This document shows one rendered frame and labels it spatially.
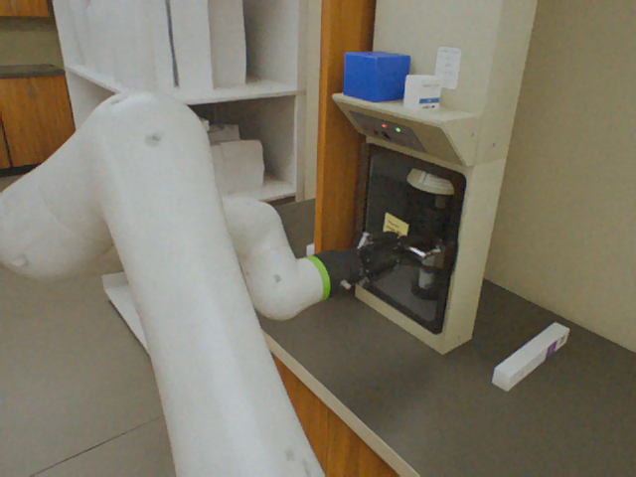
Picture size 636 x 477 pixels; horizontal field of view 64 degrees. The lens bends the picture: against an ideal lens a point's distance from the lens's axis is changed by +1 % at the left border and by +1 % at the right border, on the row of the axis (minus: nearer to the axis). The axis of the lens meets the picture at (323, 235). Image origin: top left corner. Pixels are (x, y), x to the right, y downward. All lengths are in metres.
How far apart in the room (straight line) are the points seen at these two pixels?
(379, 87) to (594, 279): 0.77
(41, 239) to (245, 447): 0.31
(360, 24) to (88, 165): 0.87
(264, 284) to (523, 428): 0.59
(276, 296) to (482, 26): 0.62
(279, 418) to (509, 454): 0.72
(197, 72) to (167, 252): 1.65
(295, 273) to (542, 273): 0.84
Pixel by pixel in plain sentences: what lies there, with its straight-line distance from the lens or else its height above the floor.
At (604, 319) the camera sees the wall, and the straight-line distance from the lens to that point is 1.52.
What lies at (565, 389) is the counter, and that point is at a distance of 1.28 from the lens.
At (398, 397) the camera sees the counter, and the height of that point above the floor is 0.94.
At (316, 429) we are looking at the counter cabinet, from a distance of 1.31.
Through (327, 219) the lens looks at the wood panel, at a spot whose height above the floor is 1.18.
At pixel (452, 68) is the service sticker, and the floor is 1.59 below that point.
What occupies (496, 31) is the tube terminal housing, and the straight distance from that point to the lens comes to 1.02.
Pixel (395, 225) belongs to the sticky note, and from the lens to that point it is 1.22.
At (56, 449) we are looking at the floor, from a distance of 2.49.
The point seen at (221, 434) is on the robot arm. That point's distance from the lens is 0.41.
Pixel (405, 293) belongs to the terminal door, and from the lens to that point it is 1.26.
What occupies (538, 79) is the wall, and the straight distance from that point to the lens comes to 1.47.
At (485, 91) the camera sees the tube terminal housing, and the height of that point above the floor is 1.55.
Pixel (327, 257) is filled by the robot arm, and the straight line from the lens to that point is 0.98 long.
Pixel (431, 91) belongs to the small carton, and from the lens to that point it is 1.03.
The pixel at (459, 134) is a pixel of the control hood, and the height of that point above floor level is 1.48.
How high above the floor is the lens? 1.70
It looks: 25 degrees down
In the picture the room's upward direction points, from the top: 2 degrees clockwise
